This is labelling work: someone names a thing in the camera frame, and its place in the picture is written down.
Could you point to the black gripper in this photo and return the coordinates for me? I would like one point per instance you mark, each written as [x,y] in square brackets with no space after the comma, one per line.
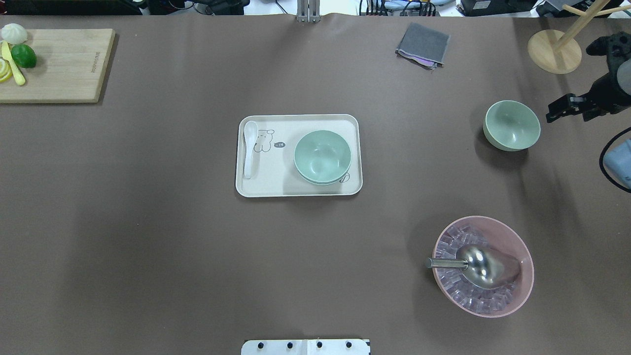
[607,94]

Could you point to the green bowl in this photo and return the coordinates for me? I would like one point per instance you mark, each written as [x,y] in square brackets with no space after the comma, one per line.
[511,126]
[323,179]
[323,151]

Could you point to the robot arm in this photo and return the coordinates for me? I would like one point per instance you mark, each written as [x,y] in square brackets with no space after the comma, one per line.
[614,158]

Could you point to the wooden mug tree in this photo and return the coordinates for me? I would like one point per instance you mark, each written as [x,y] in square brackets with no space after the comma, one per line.
[558,52]

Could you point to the grey folded cloth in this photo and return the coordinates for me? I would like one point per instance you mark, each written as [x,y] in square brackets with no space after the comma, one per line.
[424,46]

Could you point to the pink bowl with ice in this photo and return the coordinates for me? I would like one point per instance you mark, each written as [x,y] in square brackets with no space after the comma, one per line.
[492,233]

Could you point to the metal ice scoop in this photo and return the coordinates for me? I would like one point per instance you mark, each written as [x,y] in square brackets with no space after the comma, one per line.
[482,266]

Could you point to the green bowl on tray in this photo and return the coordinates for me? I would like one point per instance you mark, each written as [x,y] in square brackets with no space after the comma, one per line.
[323,179]

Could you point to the cream serving tray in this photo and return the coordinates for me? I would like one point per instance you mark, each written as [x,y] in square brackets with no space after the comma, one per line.
[273,172]

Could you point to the white ceramic spoon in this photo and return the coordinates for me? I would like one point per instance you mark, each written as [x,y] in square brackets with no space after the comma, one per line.
[250,139]

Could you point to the wooden cutting board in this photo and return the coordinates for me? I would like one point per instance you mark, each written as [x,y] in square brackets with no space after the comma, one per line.
[71,67]

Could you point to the green lime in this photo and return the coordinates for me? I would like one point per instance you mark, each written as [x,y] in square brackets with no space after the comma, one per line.
[23,55]

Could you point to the white steamed bun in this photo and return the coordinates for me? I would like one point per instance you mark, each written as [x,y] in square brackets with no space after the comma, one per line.
[14,34]

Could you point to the yellow lemon slices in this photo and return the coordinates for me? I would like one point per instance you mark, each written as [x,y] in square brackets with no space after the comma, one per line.
[5,70]

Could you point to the yellow knife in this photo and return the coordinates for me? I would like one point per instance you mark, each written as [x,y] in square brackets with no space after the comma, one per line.
[6,55]

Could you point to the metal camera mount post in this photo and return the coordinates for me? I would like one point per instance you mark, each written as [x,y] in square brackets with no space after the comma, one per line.
[308,11]

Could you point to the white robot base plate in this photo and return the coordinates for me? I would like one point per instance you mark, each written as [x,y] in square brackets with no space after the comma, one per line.
[307,347]

